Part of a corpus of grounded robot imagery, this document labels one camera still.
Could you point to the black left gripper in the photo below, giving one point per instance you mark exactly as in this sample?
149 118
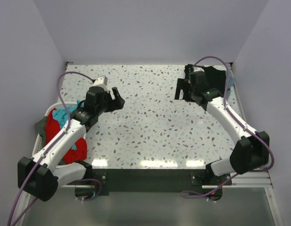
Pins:
111 101

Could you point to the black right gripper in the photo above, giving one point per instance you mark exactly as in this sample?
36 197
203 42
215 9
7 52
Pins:
184 89

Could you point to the black t-shirt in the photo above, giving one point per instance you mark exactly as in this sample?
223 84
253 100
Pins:
215 78

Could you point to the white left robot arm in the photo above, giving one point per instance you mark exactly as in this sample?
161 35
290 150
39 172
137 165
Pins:
41 175

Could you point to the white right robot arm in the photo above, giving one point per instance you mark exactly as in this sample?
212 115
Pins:
251 148

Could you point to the folded grey-blue t-shirt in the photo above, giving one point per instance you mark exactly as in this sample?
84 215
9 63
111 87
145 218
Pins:
230 81

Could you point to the turquoise t-shirt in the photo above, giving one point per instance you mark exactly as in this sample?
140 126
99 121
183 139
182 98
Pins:
71 130

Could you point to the red t-shirt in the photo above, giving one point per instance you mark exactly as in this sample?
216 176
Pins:
56 120

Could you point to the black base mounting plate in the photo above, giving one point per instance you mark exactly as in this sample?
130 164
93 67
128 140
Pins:
149 181

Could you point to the dark grey t-shirt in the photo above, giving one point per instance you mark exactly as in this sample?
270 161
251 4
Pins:
40 126

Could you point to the white laundry basket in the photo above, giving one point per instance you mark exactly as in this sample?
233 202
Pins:
40 142

